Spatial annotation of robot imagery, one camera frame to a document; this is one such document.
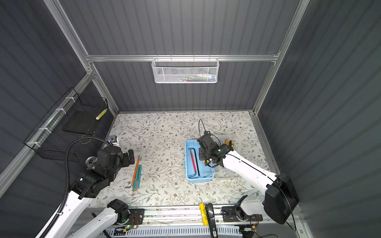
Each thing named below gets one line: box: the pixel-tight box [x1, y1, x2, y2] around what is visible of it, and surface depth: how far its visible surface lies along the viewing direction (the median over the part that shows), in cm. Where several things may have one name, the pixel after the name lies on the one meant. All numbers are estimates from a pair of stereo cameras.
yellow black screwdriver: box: [224, 138, 234, 148], surface depth 90 cm
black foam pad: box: [62, 110, 102, 136], surface depth 80 cm
